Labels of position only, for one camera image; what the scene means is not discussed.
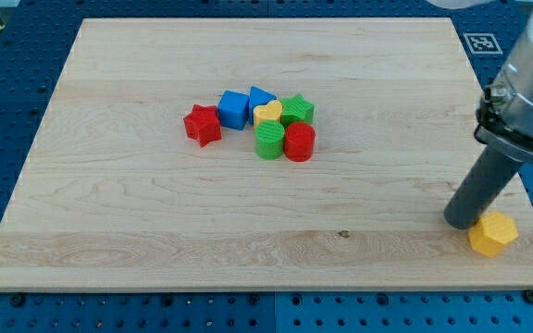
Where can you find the green star block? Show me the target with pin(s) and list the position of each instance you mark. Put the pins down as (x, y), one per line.
(296, 109)

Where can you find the red star block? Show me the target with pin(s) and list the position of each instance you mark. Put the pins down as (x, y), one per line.
(203, 124)

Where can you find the white fiducial marker tag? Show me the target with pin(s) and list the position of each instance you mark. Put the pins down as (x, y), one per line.
(482, 43)

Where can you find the red cylinder block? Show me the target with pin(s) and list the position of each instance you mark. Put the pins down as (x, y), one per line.
(299, 141)

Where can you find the yellow heart block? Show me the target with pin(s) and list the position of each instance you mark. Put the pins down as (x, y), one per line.
(272, 110)

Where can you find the light wooden board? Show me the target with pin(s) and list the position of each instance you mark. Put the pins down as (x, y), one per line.
(114, 197)

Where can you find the yellow hexagon block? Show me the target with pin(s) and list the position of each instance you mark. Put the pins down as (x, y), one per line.
(492, 233)

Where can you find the blue cube block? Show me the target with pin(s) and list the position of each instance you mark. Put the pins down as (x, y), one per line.
(233, 110)

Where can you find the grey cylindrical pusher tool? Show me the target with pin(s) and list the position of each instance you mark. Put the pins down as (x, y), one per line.
(485, 180)

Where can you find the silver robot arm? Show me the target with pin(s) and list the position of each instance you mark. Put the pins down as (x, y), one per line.
(505, 111)

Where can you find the blue triangle block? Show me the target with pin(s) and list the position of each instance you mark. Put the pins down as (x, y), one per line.
(258, 96)

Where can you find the green cylinder block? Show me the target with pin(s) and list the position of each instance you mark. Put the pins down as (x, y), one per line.
(269, 139)

